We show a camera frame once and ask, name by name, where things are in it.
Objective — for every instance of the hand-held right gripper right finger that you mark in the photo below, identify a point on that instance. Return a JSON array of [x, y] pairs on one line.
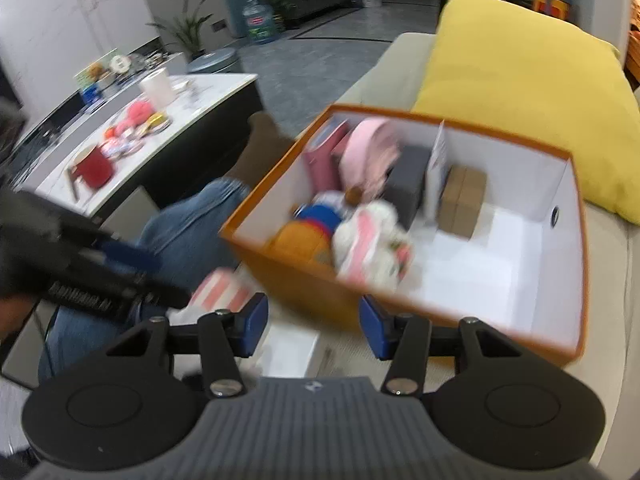
[[374, 325]]

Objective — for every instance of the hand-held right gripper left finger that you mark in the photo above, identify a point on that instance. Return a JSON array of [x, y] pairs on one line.
[[256, 322]]

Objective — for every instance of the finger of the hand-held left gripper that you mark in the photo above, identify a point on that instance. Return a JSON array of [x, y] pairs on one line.
[[132, 257], [165, 294]]

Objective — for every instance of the orange cardboard box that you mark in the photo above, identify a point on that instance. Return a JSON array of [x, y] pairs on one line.
[[300, 295]]

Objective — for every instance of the white and pink plush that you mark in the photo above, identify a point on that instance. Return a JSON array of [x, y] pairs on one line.
[[365, 245]]

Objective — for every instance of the yellow and blue plush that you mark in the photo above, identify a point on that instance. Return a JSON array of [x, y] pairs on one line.
[[300, 240]]

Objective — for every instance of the dark grey box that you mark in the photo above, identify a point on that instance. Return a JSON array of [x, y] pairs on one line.
[[407, 180]]

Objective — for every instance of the white lotion tube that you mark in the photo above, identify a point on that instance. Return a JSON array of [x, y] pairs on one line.
[[434, 185]]

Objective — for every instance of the brown cardboard box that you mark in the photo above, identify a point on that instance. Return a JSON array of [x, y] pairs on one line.
[[462, 200]]

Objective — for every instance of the pink plush hat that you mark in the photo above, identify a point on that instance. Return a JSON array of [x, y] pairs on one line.
[[370, 150]]

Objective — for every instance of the white flat box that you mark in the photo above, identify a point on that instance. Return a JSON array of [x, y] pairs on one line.
[[290, 355]]

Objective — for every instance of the person's left leg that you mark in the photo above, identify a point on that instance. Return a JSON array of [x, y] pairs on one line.
[[180, 220]]

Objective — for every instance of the red mug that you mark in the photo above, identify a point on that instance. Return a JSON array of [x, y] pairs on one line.
[[92, 167]]

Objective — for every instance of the pink round toy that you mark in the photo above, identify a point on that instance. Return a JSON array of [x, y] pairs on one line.
[[135, 114]]

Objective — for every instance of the pink book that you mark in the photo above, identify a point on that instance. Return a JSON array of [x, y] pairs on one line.
[[322, 170]]

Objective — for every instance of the white cup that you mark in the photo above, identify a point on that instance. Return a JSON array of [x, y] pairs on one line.
[[157, 87]]

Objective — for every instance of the brown sock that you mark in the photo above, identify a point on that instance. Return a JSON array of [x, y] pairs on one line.
[[262, 145]]

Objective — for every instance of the white coffee table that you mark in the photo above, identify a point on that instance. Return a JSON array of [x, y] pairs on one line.
[[210, 95]]

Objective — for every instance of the green snack packet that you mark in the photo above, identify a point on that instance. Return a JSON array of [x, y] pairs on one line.
[[95, 77]]

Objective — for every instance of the round grey stool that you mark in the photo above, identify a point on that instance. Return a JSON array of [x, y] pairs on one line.
[[215, 62]]

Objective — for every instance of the potted green plant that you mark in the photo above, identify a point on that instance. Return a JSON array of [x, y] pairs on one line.
[[187, 30]]

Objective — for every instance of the beige sofa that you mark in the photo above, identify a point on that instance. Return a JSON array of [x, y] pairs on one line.
[[610, 280]]

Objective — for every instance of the large water bottle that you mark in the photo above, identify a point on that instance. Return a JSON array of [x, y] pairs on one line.
[[260, 20]]

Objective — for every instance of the yellow cushion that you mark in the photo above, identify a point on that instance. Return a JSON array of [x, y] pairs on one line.
[[525, 75]]

